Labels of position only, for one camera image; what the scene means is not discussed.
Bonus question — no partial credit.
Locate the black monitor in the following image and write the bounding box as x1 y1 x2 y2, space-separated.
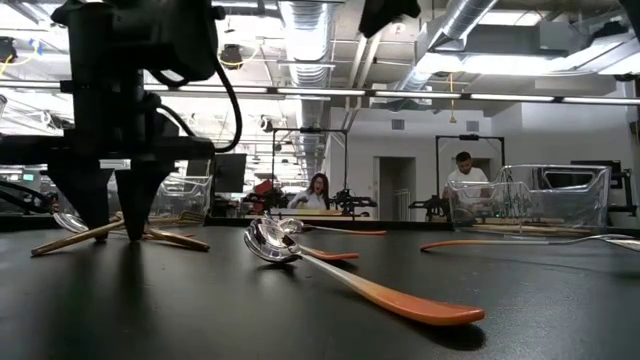
197 152 249 195

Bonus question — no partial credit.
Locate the clear plastic bin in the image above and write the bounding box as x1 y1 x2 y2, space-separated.
113 172 214 226
446 163 613 237

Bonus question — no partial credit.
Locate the grey door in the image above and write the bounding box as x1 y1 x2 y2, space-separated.
373 155 418 222

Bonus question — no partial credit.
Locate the gold knife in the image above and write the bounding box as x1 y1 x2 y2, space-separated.
469 224 596 237

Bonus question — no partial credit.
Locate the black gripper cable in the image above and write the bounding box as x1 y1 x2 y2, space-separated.
147 47 245 155

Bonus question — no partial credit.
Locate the black metal rig frame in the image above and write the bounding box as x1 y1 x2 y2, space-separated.
434 133 507 201
270 126 350 201

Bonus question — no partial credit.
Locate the long ceiling light bar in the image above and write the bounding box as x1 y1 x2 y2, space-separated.
0 79 640 106

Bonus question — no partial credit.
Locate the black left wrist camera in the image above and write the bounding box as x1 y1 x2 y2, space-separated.
112 0 224 84

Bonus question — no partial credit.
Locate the red object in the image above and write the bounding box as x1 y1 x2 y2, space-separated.
252 178 276 201

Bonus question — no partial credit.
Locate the silver ventilation duct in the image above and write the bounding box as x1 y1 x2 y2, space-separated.
397 0 501 94
277 0 335 189

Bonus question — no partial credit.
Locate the black equipment stand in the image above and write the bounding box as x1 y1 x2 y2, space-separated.
610 159 640 218

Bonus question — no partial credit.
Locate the person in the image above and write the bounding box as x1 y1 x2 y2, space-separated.
287 172 332 211
442 151 490 216

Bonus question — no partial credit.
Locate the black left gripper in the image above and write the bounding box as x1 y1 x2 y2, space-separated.
0 9 216 245

